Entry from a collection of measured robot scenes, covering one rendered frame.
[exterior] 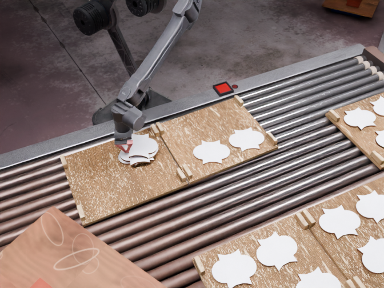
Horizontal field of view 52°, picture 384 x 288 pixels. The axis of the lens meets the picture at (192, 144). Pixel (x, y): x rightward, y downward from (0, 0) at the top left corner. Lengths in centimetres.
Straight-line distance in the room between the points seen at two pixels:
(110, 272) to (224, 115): 88
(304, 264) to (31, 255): 86
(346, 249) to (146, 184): 74
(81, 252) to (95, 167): 44
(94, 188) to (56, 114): 186
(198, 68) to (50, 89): 130
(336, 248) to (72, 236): 86
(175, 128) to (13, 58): 267
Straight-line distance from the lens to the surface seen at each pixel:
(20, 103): 358
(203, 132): 170
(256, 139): 167
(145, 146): 159
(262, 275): 134
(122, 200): 150
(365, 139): 180
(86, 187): 157
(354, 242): 147
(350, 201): 157
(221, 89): 192
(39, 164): 173
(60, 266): 129
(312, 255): 141
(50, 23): 456
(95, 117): 288
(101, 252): 128
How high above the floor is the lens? 214
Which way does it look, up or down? 47 degrees down
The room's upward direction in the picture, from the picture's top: 1 degrees counter-clockwise
